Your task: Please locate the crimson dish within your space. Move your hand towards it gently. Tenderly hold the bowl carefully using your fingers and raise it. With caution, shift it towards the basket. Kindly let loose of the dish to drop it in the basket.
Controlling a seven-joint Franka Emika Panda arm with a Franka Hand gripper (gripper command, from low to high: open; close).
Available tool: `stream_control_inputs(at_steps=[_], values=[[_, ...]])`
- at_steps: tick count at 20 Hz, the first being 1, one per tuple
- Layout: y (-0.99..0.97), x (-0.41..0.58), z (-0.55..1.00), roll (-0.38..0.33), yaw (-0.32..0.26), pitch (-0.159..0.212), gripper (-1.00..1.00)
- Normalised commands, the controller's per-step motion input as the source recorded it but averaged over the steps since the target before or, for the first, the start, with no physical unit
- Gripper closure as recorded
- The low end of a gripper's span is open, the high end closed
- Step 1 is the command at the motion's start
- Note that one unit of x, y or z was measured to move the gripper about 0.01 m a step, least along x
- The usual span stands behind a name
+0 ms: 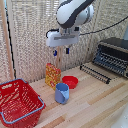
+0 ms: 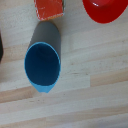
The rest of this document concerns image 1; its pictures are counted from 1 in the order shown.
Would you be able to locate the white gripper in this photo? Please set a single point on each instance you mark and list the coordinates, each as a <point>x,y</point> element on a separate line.
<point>62,38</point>

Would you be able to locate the red bowl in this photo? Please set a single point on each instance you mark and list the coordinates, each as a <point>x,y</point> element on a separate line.
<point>70,81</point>

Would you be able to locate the red plastic shopping basket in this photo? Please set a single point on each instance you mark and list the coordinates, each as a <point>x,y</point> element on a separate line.
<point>18,103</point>

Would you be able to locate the yellow red snack box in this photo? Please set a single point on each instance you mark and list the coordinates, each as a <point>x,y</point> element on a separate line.
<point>52,76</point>

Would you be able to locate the woven wicker screen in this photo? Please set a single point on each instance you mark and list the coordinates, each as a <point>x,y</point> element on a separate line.
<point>31,33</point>

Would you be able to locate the light blue mug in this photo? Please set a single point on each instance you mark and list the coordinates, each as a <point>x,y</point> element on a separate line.
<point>61,93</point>

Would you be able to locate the black toaster oven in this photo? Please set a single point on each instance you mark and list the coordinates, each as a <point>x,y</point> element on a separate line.
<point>112,55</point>

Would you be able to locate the wooden post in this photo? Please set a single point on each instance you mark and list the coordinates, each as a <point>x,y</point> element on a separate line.
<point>6,40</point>

